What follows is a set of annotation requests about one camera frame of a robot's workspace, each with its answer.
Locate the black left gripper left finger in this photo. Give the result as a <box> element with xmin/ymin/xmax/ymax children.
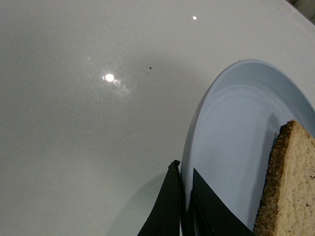
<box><xmin>138</xmin><ymin>160</ymin><xmax>183</xmax><ymax>236</ymax></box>

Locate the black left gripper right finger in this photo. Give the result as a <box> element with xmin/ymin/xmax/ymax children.
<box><xmin>189</xmin><ymin>169</ymin><xmax>254</xmax><ymax>236</ymax></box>

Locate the light blue plate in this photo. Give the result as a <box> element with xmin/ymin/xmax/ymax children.
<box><xmin>181</xmin><ymin>59</ymin><xmax>315</xmax><ymax>229</ymax></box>

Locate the bread slice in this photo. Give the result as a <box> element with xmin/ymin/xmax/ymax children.
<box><xmin>253</xmin><ymin>119</ymin><xmax>315</xmax><ymax>236</ymax></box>

